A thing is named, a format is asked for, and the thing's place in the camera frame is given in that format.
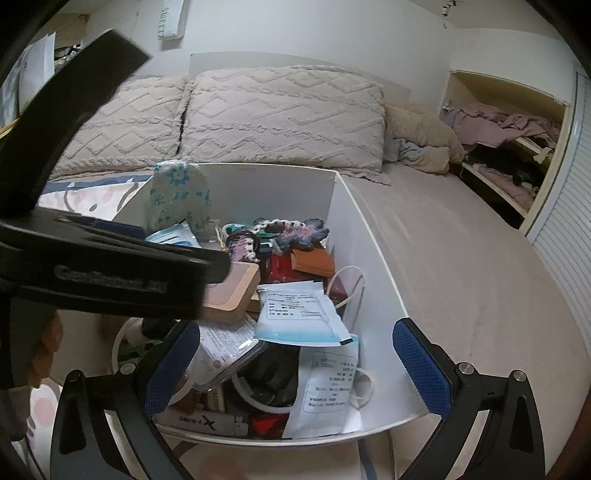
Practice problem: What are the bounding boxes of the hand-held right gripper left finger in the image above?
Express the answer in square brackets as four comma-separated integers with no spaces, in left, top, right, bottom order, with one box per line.
[50,320,201,480]

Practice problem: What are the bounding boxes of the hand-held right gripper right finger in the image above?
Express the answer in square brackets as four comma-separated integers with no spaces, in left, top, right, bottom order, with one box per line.
[392,318,546,480]

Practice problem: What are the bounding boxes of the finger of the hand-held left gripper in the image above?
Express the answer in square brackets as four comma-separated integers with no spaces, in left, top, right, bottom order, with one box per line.
[0,28,153,212]
[55,215,232,284]

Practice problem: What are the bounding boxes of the blue floral tissue packet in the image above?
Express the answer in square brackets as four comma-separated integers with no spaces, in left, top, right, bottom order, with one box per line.
[148,158,213,238]

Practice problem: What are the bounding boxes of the wooden box pink top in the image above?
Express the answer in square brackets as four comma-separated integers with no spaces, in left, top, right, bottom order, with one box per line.
[201,261,262,321]

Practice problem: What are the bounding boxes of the white storage box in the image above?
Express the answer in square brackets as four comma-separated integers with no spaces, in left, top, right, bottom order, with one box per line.
[111,161,428,446]

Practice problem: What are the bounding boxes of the person's left hand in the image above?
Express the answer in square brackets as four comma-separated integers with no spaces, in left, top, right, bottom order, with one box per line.
[32,315,64,385]

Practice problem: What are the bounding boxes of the printed blanket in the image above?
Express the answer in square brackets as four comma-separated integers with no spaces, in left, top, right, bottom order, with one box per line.
[9,172,398,480]

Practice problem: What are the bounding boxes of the white paper bag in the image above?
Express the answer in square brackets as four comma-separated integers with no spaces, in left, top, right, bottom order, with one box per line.
[4,32,56,121]

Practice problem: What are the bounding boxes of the blue face mask pack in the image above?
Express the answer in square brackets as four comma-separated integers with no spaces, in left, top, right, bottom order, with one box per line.
[145,222,201,247]

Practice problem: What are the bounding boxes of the transparent plastic pack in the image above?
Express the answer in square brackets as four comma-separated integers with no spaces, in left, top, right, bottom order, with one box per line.
[187,323,271,388]

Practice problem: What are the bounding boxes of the white black tube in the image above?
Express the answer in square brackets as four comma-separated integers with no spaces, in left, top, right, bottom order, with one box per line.
[159,411,250,437]

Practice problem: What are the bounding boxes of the beige textured pillow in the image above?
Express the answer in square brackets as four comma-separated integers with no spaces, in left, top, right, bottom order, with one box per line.
[48,76,190,178]
[178,65,392,185]

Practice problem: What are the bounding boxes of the black pouch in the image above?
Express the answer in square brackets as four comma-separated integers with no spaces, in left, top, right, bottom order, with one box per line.
[240,346,301,407]

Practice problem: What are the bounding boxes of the red wrapper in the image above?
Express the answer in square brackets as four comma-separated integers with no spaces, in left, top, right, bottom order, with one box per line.
[249,413,291,439]

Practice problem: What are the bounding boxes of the red box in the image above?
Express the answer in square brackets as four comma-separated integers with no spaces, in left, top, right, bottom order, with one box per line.
[268,254,347,301]

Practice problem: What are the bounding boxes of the orange pouch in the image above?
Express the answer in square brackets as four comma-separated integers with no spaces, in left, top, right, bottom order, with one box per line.
[291,248,335,278]

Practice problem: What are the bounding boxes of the crocheted yarn item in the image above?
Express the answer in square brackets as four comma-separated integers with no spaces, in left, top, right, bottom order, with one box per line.
[222,217,331,264]

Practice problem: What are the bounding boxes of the white louvered door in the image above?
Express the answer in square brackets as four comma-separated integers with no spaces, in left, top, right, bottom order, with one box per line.
[526,65,591,333]

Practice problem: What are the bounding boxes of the dark clothes pile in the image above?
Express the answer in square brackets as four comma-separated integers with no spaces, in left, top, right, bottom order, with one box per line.
[466,148,555,190]

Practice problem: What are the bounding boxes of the light blue cloth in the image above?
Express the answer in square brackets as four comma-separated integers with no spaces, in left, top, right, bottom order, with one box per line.
[392,138,437,162]

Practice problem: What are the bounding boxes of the beige plush cushion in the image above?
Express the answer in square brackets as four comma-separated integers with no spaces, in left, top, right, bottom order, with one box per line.
[385,102,466,174]

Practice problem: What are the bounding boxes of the pink clothes pile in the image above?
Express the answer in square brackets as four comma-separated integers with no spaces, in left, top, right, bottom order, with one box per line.
[441,104,561,148]

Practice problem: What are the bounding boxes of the closet shelf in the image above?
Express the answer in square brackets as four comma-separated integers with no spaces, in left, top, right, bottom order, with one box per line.
[438,69,571,232]

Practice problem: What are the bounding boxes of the black ceiling hooks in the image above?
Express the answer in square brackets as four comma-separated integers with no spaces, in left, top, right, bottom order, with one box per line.
[438,0,462,28]

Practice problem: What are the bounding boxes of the white wall hanging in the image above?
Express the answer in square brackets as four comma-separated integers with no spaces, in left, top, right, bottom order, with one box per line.
[157,0,191,40]

